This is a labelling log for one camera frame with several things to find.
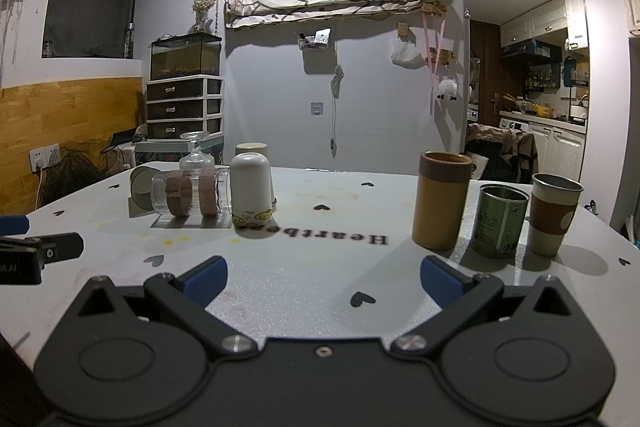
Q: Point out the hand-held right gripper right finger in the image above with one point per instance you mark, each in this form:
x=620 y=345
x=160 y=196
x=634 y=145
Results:
x=441 y=282

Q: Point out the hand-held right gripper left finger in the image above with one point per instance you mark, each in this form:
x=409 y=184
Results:
x=206 y=281

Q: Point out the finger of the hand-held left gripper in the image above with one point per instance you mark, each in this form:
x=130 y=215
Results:
x=62 y=247
x=12 y=225

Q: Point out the white cup with yellow print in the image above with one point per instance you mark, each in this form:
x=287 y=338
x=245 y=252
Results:
x=250 y=187

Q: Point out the tall brown cup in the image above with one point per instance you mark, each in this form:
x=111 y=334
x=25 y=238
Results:
x=440 y=207

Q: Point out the clear glass cup brown bands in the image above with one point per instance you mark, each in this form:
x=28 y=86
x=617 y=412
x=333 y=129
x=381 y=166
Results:
x=192 y=197

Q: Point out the metal cup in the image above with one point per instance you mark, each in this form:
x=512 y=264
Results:
x=140 y=187

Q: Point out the grey cup with brown sleeve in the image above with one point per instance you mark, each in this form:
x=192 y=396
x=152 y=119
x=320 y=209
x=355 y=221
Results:
x=552 y=217

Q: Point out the beige cup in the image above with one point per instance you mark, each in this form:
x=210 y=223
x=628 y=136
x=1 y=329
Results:
x=252 y=148

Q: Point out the white power outlet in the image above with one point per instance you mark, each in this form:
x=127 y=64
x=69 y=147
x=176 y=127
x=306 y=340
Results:
x=44 y=157

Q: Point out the black netting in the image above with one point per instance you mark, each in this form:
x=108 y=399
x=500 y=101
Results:
x=75 y=172

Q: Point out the green tin can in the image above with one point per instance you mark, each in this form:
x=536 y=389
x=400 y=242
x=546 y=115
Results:
x=497 y=227

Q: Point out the clear wine glass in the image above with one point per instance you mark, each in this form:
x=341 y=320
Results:
x=196 y=159

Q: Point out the chair with brown cloth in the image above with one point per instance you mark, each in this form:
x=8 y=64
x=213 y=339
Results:
x=500 y=147

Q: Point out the white washing machine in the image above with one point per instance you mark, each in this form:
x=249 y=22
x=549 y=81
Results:
x=515 y=125

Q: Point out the white lower kitchen cabinet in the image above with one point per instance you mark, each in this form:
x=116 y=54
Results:
x=557 y=152

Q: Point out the white drawer unit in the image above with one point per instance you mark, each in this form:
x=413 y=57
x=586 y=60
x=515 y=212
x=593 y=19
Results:
x=182 y=107

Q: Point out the white sheep plush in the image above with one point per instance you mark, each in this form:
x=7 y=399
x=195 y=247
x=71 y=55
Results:
x=446 y=89

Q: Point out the brown door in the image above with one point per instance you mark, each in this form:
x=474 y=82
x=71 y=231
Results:
x=485 y=72

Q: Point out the glass fish tank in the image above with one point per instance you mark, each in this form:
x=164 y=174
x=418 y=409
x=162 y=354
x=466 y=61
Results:
x=185 y=57

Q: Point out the pink ribbons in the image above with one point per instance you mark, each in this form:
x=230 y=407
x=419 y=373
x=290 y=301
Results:
x=431 y=57

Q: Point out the white hanging bag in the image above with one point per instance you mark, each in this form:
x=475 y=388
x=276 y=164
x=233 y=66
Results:
x=406 y=54

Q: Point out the dried flowers in vase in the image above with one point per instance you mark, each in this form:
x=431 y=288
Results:
x=202 y=7

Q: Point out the white upper kitchen cabinets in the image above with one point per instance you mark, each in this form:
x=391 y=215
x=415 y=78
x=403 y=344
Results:
x=540 y=17

